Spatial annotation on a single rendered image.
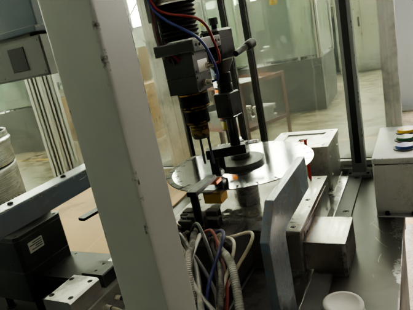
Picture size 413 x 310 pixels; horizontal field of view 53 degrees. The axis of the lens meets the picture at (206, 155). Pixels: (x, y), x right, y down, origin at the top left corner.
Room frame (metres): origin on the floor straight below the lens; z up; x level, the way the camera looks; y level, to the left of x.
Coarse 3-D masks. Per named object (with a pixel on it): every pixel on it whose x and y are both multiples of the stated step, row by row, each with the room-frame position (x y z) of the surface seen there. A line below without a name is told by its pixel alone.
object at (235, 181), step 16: (256, 144) 1.06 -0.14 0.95; (272, 144) 1.03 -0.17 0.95; (288, 144) 1.00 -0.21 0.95; (192, 160) 1.03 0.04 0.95; (208, 160) 1.00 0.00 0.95; (272, 160) 0.90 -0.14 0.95; (288, 160) 0.87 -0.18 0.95; (176, 176) 0.92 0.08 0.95; (192, 176) 0.90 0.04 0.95; (224, 176) 0.85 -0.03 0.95; (240, 176) 0.83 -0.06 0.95; (256, 176) 0.81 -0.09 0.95; (272, 176) 0.79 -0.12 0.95
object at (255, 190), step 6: (258, 186) 0.92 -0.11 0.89; (234, 192) 0.92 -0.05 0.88; (240, 192) 0.90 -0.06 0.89; (246, 192) 0.90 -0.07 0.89; (252, 192) 0.90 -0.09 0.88; (258, 192) 0.91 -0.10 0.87; (240, 198) 0.90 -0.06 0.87; (246, 198) 0.90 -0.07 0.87; (252, 198) 0.90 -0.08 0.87; (258, 198) 0.91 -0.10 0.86; (240, 204) 0.91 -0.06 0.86; (246, 204) 0.90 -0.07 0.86; (252, 204) 0.90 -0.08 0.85
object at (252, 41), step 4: (248, 40) 0.87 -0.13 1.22; (252, 40) 0.87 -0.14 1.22; (244, 44) 0.86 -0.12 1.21; (248, 44) 0.86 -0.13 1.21; (252, 44) 0.86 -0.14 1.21; (240, 48) 0.84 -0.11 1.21; (244, 48) 0.85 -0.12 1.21; (248, 48) 0.86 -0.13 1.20; (252, 48) 0.87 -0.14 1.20; (236, 52) 0.83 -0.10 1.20; (240, 52) 0.83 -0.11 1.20; (236, 56) 0.83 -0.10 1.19
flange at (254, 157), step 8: (248, 152) 0.92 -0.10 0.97; (256, 152) 0.95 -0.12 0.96; (232, 160) 0.92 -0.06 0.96; (240, 160) 0.90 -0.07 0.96; (248, 160) 0.90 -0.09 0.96; (256, 160) 0.89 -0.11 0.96; (264, 160) 0.91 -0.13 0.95; (232, 168) 0.88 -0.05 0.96; (240, 168) 0.87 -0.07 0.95; (248, 168) 0.87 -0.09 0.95
